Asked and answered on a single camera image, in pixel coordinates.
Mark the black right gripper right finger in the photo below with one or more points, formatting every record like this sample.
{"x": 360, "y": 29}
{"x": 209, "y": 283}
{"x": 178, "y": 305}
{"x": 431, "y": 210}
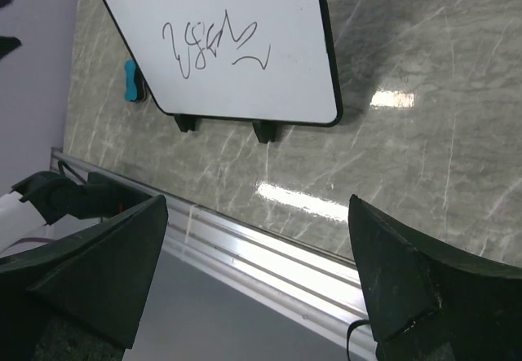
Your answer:
{"x": 427, "y": 300}

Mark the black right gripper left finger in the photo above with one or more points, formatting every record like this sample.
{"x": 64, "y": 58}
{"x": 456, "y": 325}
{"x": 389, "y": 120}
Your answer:
{"x": 82, "y": 297}

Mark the blue whiteboard eraser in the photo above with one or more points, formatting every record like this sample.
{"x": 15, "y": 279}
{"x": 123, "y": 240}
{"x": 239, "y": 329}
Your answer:
{"x": 136, "y": 89}

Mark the white whiteboard black frame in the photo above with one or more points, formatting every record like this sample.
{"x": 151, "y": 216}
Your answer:
{"x": 268, "y": 62}

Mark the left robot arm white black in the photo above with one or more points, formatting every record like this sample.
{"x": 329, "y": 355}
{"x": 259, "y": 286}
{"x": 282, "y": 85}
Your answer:
{"x": 42, "y": 199}

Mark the aluminium rail table edge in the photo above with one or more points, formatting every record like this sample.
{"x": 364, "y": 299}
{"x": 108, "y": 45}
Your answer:
{"x": 300, "y": 284}

